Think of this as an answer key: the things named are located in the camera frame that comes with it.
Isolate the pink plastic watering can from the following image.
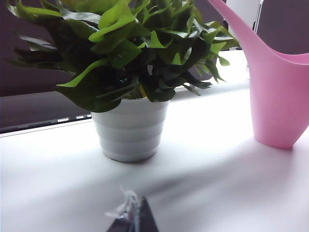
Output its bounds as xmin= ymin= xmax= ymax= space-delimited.
xmin=207 ymin=0 xmax=309 ymax=150

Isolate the grey monitor with silver edge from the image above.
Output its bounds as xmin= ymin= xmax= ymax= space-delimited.
xmin=252 ymin=0 xmax=309 ymax=55

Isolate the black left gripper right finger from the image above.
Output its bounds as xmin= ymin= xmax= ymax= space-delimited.
xmin=137 ymin=196 xmax=159 ymax=232

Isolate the green plant in white pot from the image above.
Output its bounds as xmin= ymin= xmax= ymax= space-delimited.
xmin=4 ymin=0 xmax=241 ymax=163

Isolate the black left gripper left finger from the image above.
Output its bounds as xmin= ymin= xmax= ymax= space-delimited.
xmin=105 ymin=186 xmax=140 ymax=232

